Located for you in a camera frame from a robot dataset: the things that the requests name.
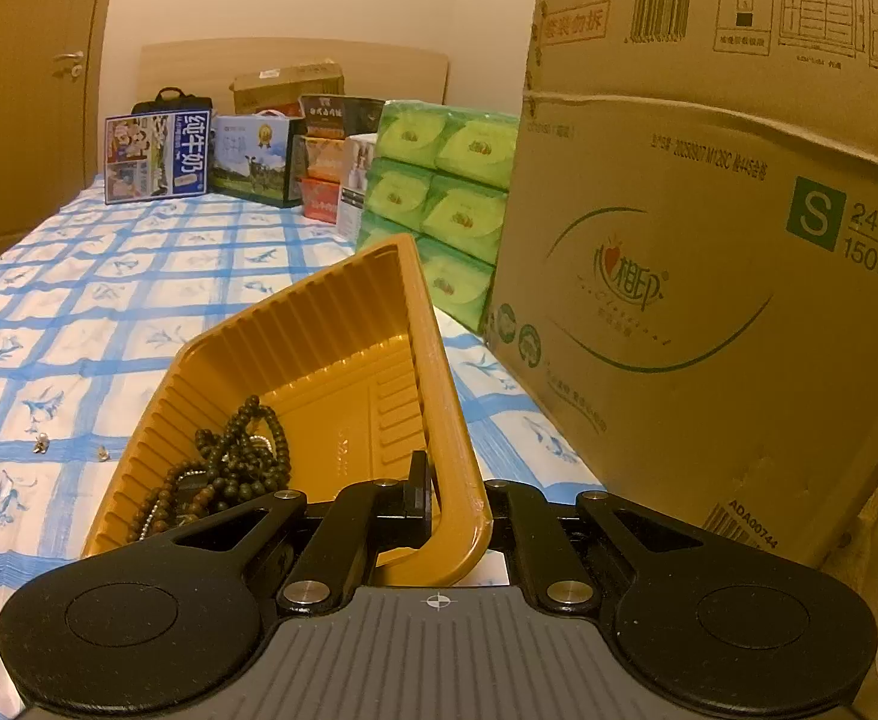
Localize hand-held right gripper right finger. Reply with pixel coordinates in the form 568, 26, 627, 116
482, 480, 719, 614

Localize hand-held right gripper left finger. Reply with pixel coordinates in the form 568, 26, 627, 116
155, 450, 441, 614

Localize yellow plastic tray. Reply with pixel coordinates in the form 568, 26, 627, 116
80, 234, 494, 587

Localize dark green bead necklace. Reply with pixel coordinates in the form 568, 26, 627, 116
194, 394, 291, 518

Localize brown mixed bead necklace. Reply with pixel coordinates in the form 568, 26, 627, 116
127, 461, 218, 541

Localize stack of green tissue packs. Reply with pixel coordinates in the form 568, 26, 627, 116
355, 100, 522, 335

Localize orange printed box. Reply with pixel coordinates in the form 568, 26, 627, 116
293, 135, 357, 182
296, 176, 346, 224

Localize white product box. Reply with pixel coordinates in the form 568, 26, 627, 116
335, 133, 380, 241

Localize large cardboard box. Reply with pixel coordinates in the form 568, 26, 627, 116
484, 0, 878, 578

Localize green cow print box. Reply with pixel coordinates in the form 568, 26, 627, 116
209, 109, 308, 209

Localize blue checked bedsheet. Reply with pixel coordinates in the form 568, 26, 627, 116
0, 172, 612, 691

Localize black printed box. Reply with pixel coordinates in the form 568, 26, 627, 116
299, 94, 387, 140

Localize wooden headboard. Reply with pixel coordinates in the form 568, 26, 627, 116
140, 37, 451, 121

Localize small cardboard box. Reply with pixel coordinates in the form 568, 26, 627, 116
230, 61, 346, 115

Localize blue milk carton box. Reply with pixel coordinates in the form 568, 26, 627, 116
103, 109, 209, 206

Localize black bag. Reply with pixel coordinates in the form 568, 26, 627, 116
131, 88, 215, 117

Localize wooden door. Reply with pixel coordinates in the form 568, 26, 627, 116
0, 0, 121, 256

